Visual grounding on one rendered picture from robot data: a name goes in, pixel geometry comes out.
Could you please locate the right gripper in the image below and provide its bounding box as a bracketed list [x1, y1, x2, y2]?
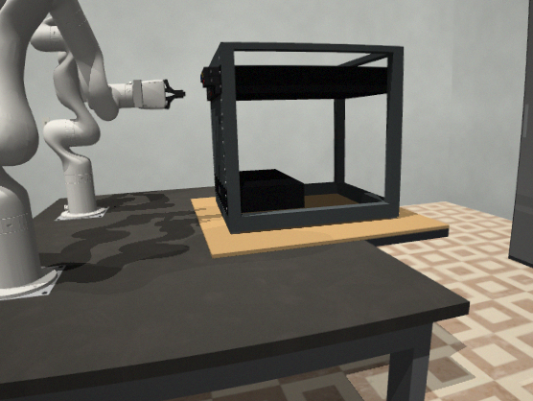
[138, 80, 186, 109]

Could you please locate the black metal rack frame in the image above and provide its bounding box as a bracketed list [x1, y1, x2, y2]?
[209, 42, 404, 234]

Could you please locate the tan flat board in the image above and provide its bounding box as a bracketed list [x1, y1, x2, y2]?
[191, 194, 450, 258]

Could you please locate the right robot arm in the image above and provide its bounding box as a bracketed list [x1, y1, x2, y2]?
[0, 0, 143, 299]

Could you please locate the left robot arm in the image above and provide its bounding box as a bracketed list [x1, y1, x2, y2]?
[30, 16, 105, 219]

